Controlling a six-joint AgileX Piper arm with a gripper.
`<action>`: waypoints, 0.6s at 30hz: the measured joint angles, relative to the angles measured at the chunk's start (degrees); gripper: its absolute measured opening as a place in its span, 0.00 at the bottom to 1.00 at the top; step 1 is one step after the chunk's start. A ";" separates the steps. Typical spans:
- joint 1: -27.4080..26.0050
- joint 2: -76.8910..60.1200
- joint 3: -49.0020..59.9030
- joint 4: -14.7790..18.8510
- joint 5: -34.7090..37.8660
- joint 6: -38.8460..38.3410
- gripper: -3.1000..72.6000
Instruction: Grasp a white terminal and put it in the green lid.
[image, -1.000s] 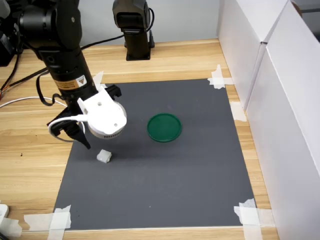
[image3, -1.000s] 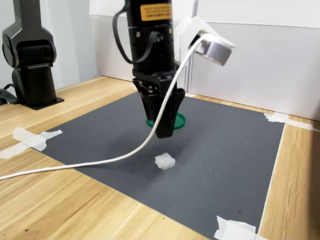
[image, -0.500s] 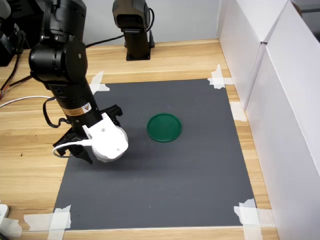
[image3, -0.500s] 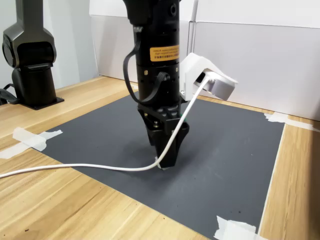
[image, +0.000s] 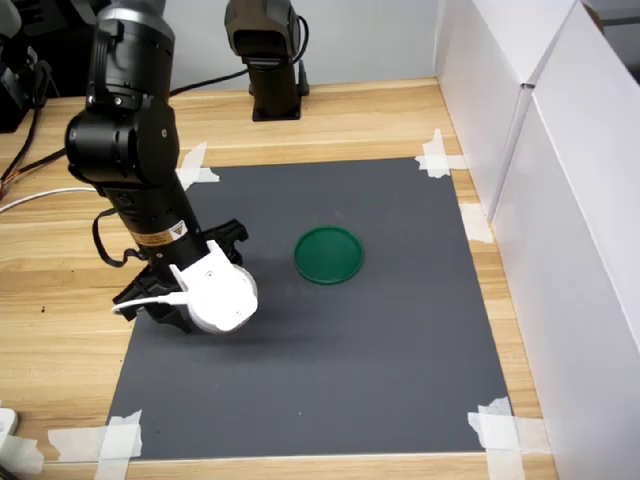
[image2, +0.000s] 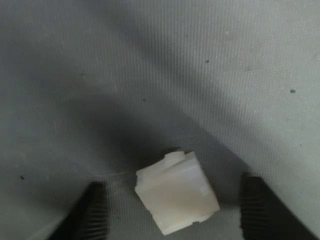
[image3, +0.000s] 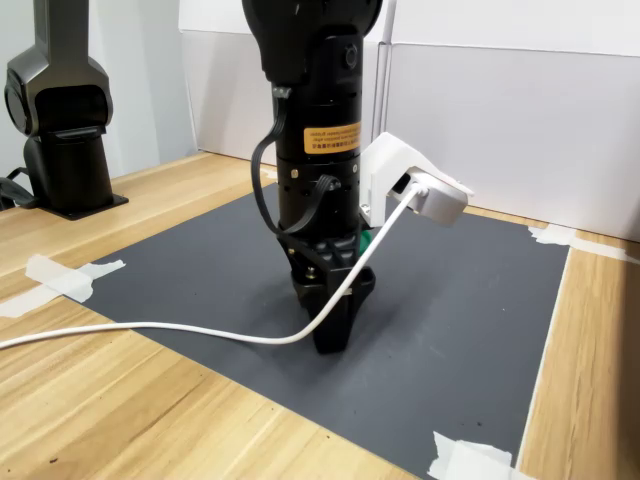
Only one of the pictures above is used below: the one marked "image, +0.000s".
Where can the round green plastic lid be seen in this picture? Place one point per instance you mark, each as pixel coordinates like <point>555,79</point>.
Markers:
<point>328,255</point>

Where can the white tape strip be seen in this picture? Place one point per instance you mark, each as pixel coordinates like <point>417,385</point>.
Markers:
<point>477,222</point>
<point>437,160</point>
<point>196,170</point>
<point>20,452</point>
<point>115,442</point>
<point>500,435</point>

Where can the dark grey mat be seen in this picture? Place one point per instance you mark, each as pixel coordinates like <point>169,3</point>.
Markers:
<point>325,360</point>

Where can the black equipment box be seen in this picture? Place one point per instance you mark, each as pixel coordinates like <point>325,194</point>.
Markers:
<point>20,75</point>

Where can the white partition panel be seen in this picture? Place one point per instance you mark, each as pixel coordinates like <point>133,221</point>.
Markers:
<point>480,90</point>
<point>580,250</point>

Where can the white camera box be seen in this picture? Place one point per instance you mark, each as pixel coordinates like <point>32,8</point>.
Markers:
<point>220,295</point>

